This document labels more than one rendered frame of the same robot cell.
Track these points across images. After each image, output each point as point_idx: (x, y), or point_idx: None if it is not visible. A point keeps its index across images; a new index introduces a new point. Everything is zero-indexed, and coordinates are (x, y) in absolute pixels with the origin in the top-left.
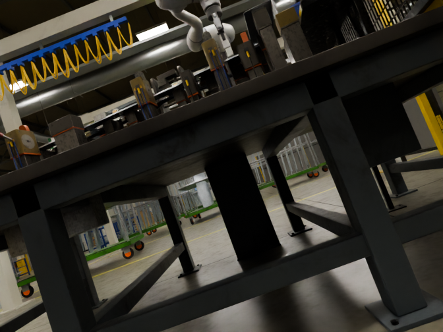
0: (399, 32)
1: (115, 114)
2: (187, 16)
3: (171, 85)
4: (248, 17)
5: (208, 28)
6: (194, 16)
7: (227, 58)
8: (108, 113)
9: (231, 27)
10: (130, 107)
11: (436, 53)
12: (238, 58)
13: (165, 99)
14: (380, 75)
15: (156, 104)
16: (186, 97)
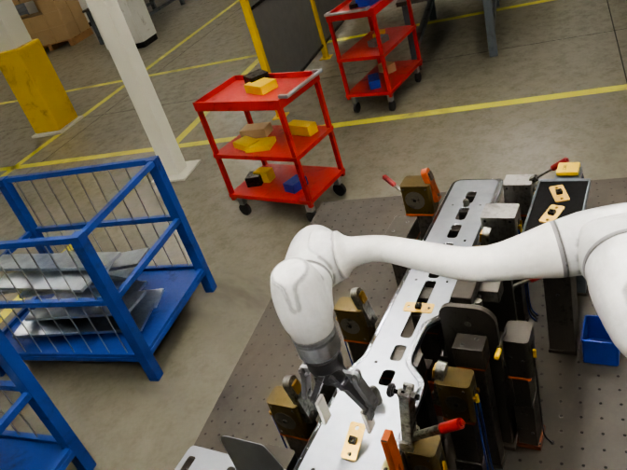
0: None
1: (414, 273)
2: (402, 266)
3: (493, 298)
4: (202, 452)
5: (589, 266)
6: (429, 268)
7: (314, 430)
8: (492, 219)
9: (625, 346)
10: (407, 291)
11: None
12: (328, 449)
13: (424, 328)
14: None
15: (366, 342)
16: (389, 375)
